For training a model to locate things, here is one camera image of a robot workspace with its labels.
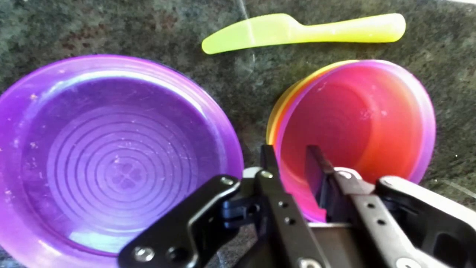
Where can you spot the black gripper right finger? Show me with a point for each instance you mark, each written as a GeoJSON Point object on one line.
{"type": "Point", "coordinates": [377, 223]}

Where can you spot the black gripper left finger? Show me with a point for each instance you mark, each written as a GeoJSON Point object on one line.
{"type": "Point", "coordinates": [285, 217]}

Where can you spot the purple plastic bowl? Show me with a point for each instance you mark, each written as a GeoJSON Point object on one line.
{"type": "Point", "coordinates": [358, 123]}

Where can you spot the orange plastic bowl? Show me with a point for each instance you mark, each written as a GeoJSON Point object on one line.
{"type": "Point", "coordinates": [285, 98]}

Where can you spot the purple plastic plate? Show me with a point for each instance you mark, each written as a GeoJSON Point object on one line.
{"type": "Point", "coordinates": [114, 164]}

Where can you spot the green plastic spoon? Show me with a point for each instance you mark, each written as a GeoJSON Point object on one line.
{"type": "Point", "coordinates": [278, 34]}

